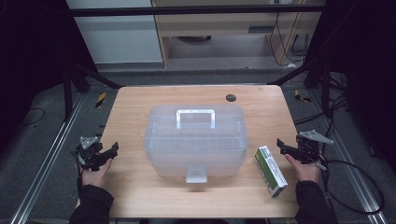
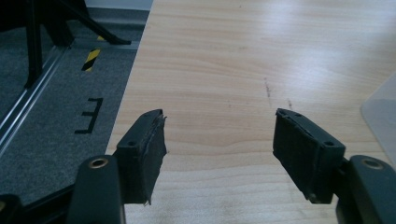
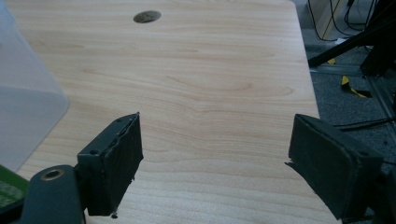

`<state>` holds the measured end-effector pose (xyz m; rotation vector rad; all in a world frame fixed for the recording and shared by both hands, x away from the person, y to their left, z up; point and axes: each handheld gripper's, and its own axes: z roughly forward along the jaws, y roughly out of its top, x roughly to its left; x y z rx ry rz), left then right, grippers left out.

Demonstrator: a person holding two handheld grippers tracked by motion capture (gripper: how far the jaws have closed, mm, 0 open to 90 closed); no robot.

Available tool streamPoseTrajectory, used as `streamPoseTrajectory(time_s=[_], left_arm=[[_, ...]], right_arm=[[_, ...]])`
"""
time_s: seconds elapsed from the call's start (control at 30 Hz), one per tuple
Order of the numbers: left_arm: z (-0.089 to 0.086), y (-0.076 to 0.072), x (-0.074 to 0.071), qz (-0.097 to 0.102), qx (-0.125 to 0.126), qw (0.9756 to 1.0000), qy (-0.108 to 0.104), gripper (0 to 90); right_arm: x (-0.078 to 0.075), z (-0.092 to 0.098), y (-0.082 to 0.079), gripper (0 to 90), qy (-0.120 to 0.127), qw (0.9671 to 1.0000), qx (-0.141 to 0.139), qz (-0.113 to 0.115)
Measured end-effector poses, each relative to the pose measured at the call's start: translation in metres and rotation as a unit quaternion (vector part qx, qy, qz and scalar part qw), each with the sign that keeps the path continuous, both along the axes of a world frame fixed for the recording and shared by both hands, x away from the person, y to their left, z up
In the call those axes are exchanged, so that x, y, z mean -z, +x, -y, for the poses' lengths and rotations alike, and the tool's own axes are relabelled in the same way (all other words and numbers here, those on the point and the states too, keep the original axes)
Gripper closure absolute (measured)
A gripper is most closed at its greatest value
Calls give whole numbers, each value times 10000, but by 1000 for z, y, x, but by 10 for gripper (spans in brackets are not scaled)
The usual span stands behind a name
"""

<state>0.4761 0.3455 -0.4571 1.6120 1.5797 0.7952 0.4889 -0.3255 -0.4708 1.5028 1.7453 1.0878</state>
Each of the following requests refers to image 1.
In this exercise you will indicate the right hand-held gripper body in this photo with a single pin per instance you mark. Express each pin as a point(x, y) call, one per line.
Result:
point(308, 151)

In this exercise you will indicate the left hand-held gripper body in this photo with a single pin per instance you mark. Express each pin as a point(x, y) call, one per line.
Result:
point(90, 155)

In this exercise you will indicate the green white medicine box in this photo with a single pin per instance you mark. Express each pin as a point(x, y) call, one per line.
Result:
point(270, 169)

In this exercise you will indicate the clear plastic storage box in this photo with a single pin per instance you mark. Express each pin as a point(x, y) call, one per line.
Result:
point(196, 149)

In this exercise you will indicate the person's right hand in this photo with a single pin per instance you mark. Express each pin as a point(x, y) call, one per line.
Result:
point(306, 172)

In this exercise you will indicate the person's left hand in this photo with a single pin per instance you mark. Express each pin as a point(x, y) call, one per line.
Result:
point(96, 177)

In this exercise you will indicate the yellow black tape strip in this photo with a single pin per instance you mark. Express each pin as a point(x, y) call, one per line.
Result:
point(301, 97)
point(100, 100)

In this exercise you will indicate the black metal stand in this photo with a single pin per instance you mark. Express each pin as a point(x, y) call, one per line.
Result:
point(326, 93)
point(67, 93)

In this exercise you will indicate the dark round table grommet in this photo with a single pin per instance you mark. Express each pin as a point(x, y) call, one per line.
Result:
point(230, 98)

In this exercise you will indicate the dark curtain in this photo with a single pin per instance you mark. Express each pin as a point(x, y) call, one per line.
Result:
point(28, 46)
point(367, 62)

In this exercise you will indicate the white cabinet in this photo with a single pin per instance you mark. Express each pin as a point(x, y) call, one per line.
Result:
point(118, 37)

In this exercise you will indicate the wooden desk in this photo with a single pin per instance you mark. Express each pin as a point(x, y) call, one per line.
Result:
point(218, 21)

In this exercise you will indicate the black horizontal bar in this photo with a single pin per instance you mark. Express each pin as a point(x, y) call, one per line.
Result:
point(186, 11)

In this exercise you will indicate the aluminium floor rail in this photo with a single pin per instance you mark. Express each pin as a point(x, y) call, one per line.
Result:
point(46, 161)
point(348, 161)

